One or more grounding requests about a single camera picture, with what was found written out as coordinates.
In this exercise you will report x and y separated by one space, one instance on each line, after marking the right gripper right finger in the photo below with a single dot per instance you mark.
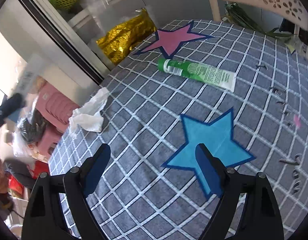
260 218

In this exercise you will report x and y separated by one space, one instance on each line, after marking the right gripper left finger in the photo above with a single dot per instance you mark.
44 217

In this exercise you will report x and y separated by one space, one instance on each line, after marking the small white tissue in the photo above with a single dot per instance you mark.
88 117

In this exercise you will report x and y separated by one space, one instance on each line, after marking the green hand cream tube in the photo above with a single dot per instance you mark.
200 72

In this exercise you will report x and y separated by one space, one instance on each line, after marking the pink plastic stool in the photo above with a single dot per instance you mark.
56 108

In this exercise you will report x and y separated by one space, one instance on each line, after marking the grey checked star tablecloth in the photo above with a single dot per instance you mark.
152 187

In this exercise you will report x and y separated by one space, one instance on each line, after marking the green leek stalks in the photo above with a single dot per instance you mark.
240 17

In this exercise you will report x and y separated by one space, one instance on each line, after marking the gold foil bag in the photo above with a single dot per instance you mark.
124 37

